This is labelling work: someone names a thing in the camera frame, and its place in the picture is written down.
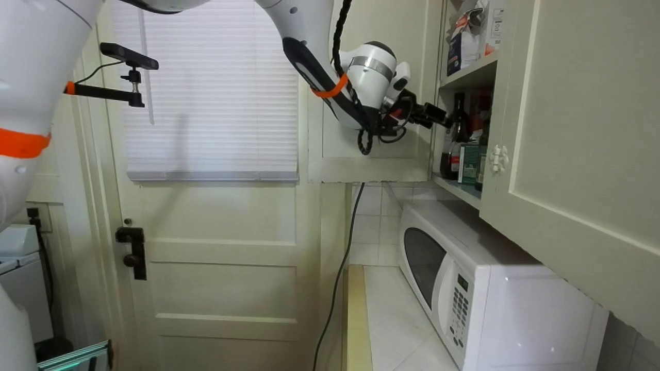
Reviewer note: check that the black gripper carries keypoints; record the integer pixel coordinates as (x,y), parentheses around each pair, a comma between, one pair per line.
(413,111)

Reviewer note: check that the clear plastic container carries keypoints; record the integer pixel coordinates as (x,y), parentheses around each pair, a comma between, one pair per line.
(471,161)

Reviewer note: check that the cream cabinet door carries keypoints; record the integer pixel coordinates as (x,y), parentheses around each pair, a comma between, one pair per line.
(573,155)

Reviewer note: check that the dark glass bottle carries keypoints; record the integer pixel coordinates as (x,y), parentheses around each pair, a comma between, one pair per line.
(454,136)

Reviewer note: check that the white window blind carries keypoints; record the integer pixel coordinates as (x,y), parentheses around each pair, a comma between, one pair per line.
(224,103)

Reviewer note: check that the white microwave oven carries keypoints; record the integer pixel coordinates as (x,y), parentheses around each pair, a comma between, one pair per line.
(492,306)

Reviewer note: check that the cream panel door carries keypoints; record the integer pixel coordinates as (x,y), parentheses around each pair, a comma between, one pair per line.
(236,278)

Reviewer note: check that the black door latch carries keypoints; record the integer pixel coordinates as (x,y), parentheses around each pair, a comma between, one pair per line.
(134,259)

